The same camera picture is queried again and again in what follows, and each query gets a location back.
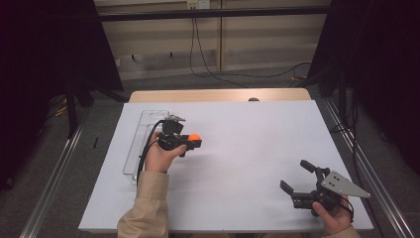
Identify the black metal stand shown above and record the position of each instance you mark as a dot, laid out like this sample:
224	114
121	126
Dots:
71	112
342	102

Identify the white wall outlet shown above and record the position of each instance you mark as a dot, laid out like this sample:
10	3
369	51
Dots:
198	4

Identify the small black floor object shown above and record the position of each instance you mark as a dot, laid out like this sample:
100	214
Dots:
95	142

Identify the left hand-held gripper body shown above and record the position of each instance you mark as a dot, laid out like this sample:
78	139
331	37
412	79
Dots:
173	140

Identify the clear plastic tray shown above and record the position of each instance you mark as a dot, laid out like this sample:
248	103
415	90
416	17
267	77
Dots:
135	155

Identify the person's right hand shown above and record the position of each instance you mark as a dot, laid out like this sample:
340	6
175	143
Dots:
335	220

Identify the orange table tennis ball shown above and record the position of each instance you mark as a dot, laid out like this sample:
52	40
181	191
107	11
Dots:
194	136

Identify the black curtain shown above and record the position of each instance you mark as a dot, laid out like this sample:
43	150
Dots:
49	49
379	66

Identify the yellow floor object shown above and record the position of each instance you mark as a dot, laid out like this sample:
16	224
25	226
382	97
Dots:
298	78

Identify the aluminium rail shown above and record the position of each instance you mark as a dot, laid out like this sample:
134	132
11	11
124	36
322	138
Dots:
52	185
366	165

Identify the black horizontal bar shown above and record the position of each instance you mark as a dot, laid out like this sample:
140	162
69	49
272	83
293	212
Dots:
214	13

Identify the person's left hand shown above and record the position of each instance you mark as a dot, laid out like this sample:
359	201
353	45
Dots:
158	158

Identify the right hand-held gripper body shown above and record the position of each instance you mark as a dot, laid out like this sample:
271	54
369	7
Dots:
327	196

